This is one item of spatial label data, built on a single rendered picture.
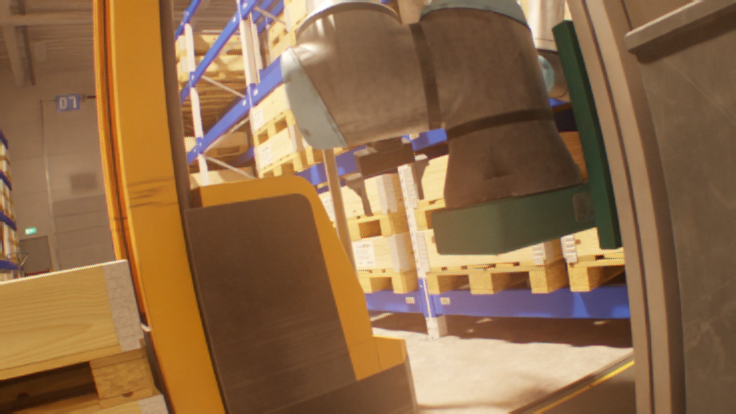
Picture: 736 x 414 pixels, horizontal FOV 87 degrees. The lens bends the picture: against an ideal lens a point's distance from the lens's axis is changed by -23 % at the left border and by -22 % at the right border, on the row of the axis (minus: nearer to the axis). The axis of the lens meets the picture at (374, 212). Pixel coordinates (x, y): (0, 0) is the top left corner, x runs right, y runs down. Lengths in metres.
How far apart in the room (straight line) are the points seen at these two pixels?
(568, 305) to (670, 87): 1.79
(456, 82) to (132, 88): 0.95
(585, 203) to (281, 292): 0.90
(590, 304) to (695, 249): 1.68
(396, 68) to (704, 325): 0.43
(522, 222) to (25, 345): 1.06
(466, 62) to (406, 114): 0.10
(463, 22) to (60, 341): 1.06
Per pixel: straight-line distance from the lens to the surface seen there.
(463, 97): 0.60
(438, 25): 0.63
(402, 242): 2.79
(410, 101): 0.59
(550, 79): 1.09
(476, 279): 2.35
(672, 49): 0.42
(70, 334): 1.21
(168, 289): 1.27
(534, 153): 0.58
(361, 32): 0.62
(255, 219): 1.29
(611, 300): 2.04
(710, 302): 0.43
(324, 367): 1.39
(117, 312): 1.20
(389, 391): 1.53
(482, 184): 0.57
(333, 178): 1.74
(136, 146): 1.30
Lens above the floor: 0.73
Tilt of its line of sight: 1 degrees up
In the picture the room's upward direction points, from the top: 11 degrees counter-clockwise
